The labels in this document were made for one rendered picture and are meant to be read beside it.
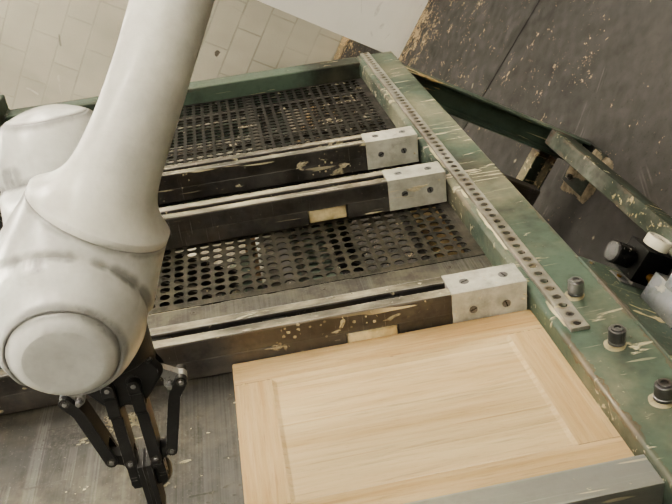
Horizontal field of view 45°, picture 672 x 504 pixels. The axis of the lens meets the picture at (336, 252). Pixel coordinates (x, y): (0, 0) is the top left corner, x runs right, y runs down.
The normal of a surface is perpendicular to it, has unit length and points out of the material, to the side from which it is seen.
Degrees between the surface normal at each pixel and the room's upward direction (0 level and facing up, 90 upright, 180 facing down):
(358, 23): 90
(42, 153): 78
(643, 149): 0
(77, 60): 90
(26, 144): 61
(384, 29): 90
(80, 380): 91
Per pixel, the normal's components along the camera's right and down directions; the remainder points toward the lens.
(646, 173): -0.90, -0.29
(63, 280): 0.18, -0.52
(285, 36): 0.10, 0.58
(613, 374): -0.11, -0.87
